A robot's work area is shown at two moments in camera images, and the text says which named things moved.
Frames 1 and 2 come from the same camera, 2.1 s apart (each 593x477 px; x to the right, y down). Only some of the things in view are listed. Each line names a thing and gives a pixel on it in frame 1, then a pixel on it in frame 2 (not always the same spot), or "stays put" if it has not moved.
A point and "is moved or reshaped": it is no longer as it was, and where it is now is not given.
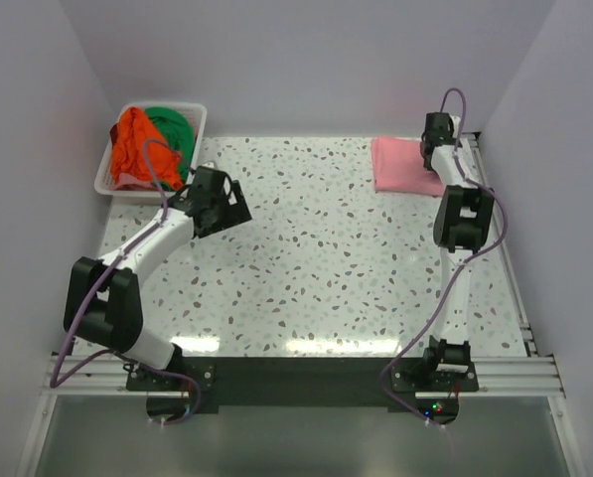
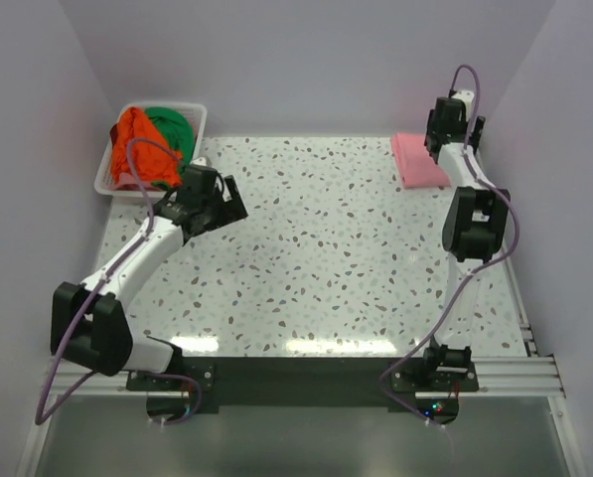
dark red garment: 113,132 stays put
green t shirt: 179,130 stays put
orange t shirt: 139,148 stays put
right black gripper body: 426,167 -> 475,128
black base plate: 208,382 stays put
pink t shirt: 399,167 is moved or reshaped
